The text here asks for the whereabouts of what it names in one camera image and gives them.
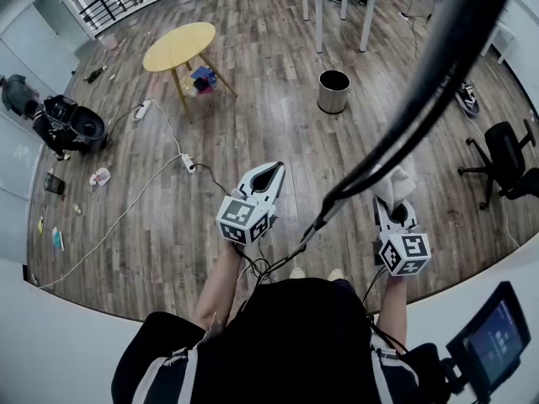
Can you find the yellowish plastic bag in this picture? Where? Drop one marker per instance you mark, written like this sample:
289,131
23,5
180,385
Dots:
188,88

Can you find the person's left beige shoe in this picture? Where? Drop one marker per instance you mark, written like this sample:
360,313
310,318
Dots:
297,273

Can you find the yellow green small packet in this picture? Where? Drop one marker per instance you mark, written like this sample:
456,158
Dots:
41,224

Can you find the blue printed packet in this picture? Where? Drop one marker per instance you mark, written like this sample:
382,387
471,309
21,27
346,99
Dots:
202,73

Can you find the metal trash bin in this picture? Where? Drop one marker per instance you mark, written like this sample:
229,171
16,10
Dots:
332,99

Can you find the white narrow desk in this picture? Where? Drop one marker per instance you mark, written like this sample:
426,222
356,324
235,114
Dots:
501,36

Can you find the yellow round table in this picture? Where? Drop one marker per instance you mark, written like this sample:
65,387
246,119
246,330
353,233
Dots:
179,46

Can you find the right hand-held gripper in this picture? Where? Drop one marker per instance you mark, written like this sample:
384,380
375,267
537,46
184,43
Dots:
406,253

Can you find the black monitor screen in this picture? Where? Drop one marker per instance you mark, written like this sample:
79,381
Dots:
492,343

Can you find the black office chair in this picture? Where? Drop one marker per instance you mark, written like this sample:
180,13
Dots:
505,145

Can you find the small pink basket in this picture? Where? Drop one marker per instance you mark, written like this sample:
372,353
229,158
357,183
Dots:
109,41

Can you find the white paper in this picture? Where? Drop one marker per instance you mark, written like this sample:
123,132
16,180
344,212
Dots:
400,185

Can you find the person's beige shoe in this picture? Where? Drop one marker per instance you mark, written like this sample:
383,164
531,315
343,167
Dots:
297,273
336,274

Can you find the person's right beige shoe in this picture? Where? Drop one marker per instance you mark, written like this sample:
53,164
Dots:
336,274

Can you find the small pale bottle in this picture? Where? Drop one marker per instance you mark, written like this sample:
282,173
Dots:
78,208

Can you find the dark red bag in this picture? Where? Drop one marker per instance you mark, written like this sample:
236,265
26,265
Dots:
205,87

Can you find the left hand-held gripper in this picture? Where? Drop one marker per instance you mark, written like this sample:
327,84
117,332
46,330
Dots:
242,221

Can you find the white power strip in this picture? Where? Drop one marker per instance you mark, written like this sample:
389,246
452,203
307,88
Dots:
188,163
142,110

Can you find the black mesh wastebasket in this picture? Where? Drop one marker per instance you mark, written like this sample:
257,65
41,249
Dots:
54,183

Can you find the dark bottle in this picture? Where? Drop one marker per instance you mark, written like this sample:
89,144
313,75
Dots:
94,75

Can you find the teal flat packet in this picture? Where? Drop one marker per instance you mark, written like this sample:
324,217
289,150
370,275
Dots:
57,239

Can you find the crumpled white wrapper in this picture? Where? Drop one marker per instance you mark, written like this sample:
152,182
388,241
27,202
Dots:
99,177

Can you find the person's right forearm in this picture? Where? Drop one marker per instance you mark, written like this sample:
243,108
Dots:
393,309

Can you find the person's left forearm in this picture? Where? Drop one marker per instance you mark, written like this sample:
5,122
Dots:
215,293

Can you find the person's black shirt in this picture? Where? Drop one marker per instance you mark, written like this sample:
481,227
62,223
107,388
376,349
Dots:
295,343

